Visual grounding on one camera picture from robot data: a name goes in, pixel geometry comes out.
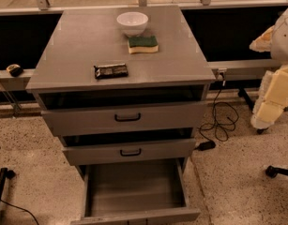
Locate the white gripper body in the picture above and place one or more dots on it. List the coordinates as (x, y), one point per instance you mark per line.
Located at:
(284, 42)

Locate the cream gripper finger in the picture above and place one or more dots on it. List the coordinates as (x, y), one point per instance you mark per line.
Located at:
(265, 113)
(263, 42)

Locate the dark chocolate rxbar wrapper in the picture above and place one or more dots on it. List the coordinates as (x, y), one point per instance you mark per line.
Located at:
(111, 71)

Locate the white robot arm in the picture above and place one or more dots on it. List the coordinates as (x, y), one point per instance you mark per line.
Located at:
(279, 44)

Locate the grey top drawer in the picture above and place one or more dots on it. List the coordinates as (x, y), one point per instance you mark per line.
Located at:
(71, 122)

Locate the grey drawer cabinet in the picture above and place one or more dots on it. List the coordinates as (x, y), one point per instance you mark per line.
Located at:
(65, 77)

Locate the grey open bottom drawer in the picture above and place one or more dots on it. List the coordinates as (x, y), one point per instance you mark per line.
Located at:
(150, 192)

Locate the grey middle drawer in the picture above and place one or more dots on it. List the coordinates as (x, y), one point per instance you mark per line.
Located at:
(130, 151)

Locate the black table leg with caster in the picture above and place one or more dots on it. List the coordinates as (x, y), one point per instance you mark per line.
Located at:
(243, 94)

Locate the black chair caster leg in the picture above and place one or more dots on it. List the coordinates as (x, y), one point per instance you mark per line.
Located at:
(274, 171)

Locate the black power adapter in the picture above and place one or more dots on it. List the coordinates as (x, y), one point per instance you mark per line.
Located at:
(206, 146)

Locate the green yellow sponge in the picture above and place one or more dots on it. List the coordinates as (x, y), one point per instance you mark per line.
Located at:
(143, 45)

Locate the white ceramic bowl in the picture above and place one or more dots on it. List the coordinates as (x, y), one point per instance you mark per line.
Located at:
(132, 24)

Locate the black yellow tape measure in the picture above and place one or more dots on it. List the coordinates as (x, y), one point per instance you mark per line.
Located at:
(14, 70)

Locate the black stand left floor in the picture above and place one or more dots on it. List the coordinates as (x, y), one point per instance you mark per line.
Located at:
(0, 191)

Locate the grey metal rail bench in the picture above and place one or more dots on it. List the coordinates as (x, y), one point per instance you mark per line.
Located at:
(236, 71)

